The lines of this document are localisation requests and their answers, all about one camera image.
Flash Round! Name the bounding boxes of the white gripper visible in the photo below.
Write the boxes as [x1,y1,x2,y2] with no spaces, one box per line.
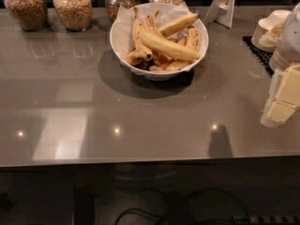
[261,65,300,128]

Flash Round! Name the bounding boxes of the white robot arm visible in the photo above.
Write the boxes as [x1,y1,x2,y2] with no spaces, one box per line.
[261,4,300,128]

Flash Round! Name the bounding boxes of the front paper bowl stack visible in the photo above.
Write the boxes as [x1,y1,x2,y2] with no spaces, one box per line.
[269,47,300,71]

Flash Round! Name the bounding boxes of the paper bowl stack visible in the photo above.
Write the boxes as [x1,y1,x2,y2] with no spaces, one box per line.
[269,47,300,71]
[251,9,290,53]

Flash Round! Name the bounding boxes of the back paper bowl stack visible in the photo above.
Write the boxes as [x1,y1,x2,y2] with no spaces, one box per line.
[251,9,290,53]

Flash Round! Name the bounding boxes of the right spotted banana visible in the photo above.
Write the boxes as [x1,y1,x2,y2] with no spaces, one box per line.
[186,26,201,52]

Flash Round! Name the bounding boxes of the spotted banana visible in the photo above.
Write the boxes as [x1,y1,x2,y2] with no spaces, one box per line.
[132,7,153,61]
[143,8,159,31]
[186,26,201,52]

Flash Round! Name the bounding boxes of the bottom front banana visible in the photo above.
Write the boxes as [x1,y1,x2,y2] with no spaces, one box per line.
[149,60,189,71]

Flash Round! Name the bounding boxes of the upper right yellow banana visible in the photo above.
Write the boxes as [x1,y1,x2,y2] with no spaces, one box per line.
[157,13,198,37]

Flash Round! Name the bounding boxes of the large front yellow banana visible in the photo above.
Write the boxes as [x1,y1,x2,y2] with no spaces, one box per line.
[140,30,200,61]

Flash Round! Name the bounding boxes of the white bowl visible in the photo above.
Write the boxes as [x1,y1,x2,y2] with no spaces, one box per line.
[109,2,210,82]

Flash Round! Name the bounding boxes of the back middle spotted banana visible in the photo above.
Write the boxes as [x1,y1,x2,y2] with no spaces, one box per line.
[143,8,159,31]

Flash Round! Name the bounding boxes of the small lower left banana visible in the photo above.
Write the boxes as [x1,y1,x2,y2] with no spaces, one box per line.
[126,50,143,66]

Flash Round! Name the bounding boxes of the left spotted banana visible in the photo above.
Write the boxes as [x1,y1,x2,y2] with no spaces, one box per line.
[132,7,153,61]

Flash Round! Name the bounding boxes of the black rubber mat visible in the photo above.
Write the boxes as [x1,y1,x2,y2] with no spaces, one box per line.
[242,37,274,77]

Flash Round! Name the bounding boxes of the white sign stand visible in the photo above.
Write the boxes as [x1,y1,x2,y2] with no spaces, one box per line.
[203,0,235,29]

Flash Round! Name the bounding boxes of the black power strip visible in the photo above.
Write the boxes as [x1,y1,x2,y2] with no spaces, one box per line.
[232,216,300,225]

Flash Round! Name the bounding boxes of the far left glass cereal jar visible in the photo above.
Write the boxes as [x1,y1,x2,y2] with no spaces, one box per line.
[4,0,48,31]

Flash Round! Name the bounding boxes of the black cable on floor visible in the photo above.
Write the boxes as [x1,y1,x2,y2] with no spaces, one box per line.
[113,187,251,225]

